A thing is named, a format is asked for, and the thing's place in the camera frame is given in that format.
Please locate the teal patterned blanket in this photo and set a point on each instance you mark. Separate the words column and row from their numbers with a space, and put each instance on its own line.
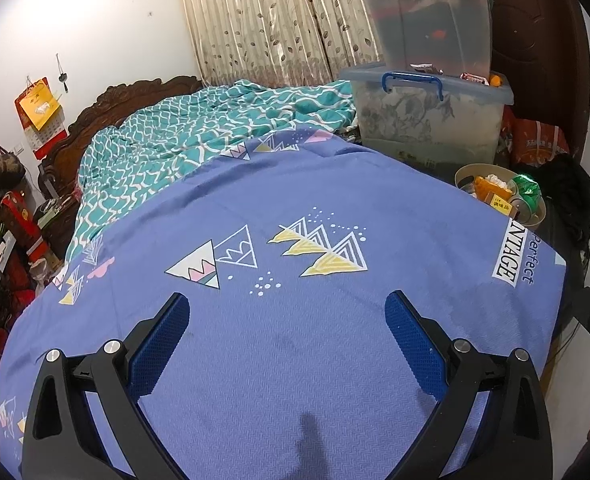
column 175, row 130

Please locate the hanging key ornament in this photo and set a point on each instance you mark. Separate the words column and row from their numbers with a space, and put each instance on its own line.
column 62, row 77

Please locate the dark brown padded panel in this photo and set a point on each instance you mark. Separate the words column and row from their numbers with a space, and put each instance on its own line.
column 540, row 35

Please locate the golden round bread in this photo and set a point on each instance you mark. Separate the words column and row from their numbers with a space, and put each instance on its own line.
column 485, row 186

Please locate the dark wooden nightstand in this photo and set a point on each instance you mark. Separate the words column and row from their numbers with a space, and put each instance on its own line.
column 55, row 215

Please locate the orange plastic bag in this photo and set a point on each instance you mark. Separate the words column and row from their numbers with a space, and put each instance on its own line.
column 540, row 140

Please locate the clear storage box teal lid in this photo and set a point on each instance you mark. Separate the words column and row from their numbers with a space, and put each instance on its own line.
column 425, row 20

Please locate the cardboard box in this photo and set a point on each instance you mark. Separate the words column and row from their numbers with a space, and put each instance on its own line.
column 501, row 200

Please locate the beige leaf print curtain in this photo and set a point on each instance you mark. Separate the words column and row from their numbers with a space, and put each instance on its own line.
column 275, row 20

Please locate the red yellow wall calendar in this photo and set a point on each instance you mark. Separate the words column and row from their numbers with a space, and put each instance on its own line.
column 40, row 110

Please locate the pink snack packets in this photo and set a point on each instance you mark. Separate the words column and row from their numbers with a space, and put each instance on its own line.
column 475, row 77

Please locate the small orange fruit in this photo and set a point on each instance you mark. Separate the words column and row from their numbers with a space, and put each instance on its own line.
column 496, row 80

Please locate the black cloth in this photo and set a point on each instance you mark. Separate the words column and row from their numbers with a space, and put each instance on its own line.
column 567, row 195

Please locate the brown handbag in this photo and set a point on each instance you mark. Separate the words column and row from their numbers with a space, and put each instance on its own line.
column 5, row 165

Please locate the carved wooden headboard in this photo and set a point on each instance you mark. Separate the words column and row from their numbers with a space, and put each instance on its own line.
column 105, row 110

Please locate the purple printed bedsheet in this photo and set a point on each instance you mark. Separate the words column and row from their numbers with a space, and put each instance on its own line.
column 285, row 360

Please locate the white tissue paper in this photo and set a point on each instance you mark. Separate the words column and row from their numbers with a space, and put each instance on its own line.
column 496, row 179

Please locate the beige round bin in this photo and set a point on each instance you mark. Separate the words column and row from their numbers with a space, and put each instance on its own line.
column 467, row 174

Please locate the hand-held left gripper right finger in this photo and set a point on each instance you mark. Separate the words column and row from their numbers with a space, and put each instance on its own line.
column 415, row 345

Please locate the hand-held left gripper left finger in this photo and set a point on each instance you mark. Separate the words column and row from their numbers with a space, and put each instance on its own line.
column 160, row 345

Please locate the red gift box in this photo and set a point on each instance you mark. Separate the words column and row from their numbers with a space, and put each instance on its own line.
column 20, row 225

